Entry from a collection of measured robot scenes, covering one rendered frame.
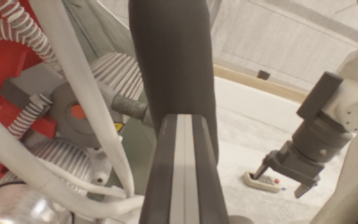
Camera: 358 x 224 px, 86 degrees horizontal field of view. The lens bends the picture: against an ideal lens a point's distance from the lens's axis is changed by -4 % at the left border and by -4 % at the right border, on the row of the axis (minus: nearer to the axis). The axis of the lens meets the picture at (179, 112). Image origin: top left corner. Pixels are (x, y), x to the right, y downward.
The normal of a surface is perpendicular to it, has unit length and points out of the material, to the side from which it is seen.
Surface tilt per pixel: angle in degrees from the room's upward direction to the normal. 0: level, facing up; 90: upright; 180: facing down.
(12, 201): 12
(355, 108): 95
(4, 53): 90
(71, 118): 90
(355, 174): 91
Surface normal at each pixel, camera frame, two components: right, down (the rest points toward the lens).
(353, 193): 0.07, 0.51
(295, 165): -0.32, 0.45
